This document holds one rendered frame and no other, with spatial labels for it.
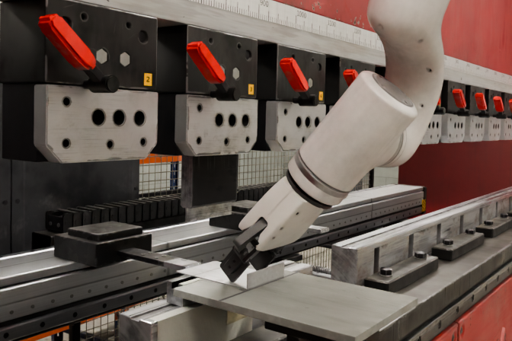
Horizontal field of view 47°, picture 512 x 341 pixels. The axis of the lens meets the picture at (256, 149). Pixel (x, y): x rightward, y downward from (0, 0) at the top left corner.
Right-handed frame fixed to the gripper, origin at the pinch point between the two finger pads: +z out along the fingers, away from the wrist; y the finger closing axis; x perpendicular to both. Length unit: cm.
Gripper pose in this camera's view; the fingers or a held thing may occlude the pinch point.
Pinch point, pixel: (247, 262)
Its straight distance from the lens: 83.8
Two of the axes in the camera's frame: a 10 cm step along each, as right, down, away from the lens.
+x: 5.9, 6.9, -4.1
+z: -5.5, 7.2, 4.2
